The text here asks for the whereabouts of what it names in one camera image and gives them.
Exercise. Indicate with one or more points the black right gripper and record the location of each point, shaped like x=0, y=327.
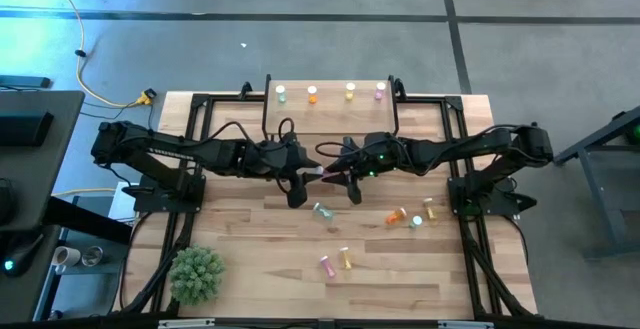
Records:
x=377, y=156

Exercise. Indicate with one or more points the metal cup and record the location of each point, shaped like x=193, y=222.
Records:
x=92, y=256

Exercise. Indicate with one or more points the pink medicine bottle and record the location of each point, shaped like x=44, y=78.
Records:
x=328, y=267
x=321, y=171
x=379, y=92

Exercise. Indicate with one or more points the teal medicine bottle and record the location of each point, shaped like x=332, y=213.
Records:
x=415, y=222
x=323, y=213
x=281, y=95

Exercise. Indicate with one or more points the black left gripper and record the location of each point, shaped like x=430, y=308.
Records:
x=275, y=159

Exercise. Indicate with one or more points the yellow medicine bottle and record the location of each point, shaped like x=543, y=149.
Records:
x=350, y=93
x=345, y=259
x=429, y=210

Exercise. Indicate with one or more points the white cup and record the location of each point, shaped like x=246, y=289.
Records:
x=66, y=256

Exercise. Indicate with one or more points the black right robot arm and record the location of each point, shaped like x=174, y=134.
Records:
x=475, y=146

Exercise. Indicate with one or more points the black device with green light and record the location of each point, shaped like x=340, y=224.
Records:
x=22, y=256

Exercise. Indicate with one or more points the black aluminium rig frame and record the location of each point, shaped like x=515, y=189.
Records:
x=452, y=114

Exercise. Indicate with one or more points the grey metal table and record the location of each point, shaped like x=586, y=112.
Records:
x=602, y=204

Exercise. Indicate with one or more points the black desk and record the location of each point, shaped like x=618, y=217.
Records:
x=50, y=179

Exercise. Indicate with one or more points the black box device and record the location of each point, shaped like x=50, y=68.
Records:
x=25, y=128

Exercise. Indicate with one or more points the black curved clamp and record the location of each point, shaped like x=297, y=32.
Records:
x=245, y=90
x=400, y=89

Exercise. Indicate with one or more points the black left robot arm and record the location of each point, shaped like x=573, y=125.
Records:
x=150, y=144

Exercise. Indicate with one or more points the green artificial plant ball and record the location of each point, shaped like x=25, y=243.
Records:
x=196, y=275

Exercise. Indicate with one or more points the orange medicine bottle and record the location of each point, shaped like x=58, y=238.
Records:
x=396, y=216
x=312, y=96

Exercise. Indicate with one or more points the silver metal bracket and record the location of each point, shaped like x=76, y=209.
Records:
x=186, y=323
x=466, y=324

